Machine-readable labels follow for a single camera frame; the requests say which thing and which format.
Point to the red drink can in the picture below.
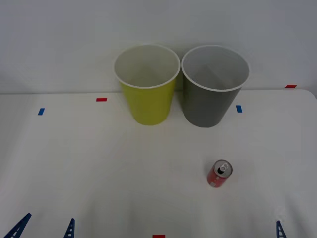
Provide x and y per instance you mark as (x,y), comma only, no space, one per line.
(216,178)

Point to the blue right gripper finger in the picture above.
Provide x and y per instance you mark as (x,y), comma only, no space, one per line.
(280,231)

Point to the yellow-green plastic bin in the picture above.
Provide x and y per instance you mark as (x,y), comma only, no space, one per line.
(148,106)

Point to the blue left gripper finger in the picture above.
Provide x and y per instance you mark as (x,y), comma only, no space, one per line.
(70,230)
(17,228)

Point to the grey plastic bin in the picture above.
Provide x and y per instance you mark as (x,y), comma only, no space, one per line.
(208,109)

